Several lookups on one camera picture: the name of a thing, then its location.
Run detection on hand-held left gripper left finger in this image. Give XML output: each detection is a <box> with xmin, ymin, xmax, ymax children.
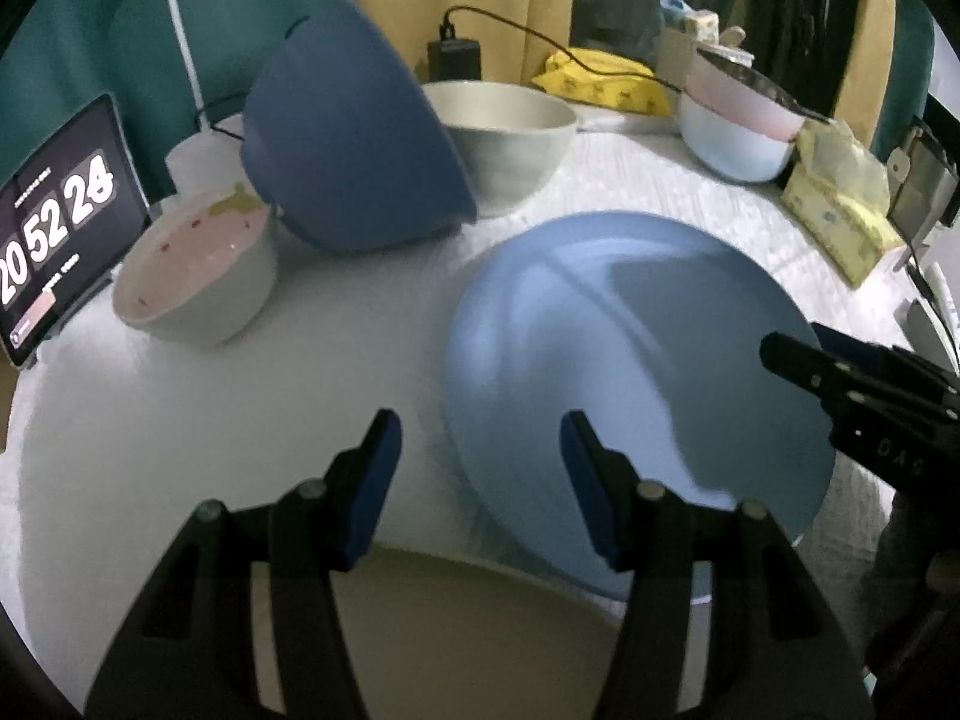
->
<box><xmin>86</xmin><ymin>409</ymin><xmax>402</xmax><ymax>720</ymax></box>

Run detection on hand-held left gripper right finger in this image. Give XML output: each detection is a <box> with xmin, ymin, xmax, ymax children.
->
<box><xmin>559</xmin><ymin>409</ymin><xmax>875</xmax><ymax>720</ymax></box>

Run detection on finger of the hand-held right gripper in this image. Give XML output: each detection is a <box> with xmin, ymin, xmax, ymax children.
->
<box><xmin>814</xmin><ymin>324</ymin><xmax>960</xmax><ymax>395</ymax></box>
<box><xmin>760</xmin><ymin>332</ymin><xmax>938</xmax><ymax>413</ymax></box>

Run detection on light blue plate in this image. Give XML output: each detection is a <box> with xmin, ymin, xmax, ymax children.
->
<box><xmin>442</xmin><ymin>211</ymin><xmax>837</xmax><ymax>601</ymax></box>

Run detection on pink strawberry print bowl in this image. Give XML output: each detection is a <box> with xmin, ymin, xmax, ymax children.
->
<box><xmin>112</xmin><ymin>191</ymin><xmax>280</xmax><ymax>350</ymax></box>

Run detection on dark blue bowl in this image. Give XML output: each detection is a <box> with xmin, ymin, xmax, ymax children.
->
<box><xmin>240</xmin><ymin>0</ymin><xmax>479</xmax><ymax>252</ymax></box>

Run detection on cream bowl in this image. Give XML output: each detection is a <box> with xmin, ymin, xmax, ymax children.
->
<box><xmin>420</xmin><ymin>81</ymin><xmax>578</xmax><ymax>218</ymax></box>

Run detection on white tube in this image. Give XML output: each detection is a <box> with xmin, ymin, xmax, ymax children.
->
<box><xmin>926</xmin><ymin>262</ymin><xmax>960</xmax><ymax>331</ymax></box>

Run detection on yellow tissue pack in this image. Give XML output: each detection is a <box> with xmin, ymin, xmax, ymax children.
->
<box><xmin>781</xmin><ymin>120</ymin><xmax>907</xmax><ymax>286</ymax></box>

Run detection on white textured tablecloth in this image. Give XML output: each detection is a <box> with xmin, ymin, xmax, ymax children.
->
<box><xmin>15</xmin><ymin>109</ymin><xmax>938</xmax><ymax>691</ymax></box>

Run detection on pale blue bowl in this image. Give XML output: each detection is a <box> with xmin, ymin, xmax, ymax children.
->
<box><xmin>679</xmin><ymin>94</ymin><xmax>796</xmax><ymax>182</ymax></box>

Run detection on yellow wet wipes packet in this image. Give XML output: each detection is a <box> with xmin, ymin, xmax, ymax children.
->
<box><xmin>532</xmin><ymin>49</ymin><xmax>670</xmax><ymax>115</ymax></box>

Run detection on tablet showing clock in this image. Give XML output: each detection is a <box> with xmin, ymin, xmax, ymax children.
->
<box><xmin>0</xmin><ymin>94</ymin><xmax>151</xmax><ymax>370</ymax></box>

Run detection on black charger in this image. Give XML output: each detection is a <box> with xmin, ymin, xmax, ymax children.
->
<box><xmin>427</xmin><ymin>37</ymin><xmax>482</xmax><ymax>83</ymax></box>

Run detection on white desk lamp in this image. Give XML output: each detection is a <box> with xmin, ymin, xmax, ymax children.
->
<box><xmin>75</xmin><ymin>0</ymin><xmax>252</xmax><ymax>200</ymax></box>

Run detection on teal curtain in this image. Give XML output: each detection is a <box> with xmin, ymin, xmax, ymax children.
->
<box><xmin>0</xmin><ymin>0</ymin><xmax>353</xmax><ymax>203</ymax></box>

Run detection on black lamp cable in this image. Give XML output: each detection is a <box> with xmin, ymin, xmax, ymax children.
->
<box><xmin>196</xmin><ymin>90</ymin><xmax>248</xmax><ymax>140</ymax></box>

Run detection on black charger cable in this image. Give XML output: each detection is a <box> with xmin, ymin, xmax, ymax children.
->
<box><xmin>439</xmin><ymin>6</ymin><xmax>683</xmax><ymax>95</ymax></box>

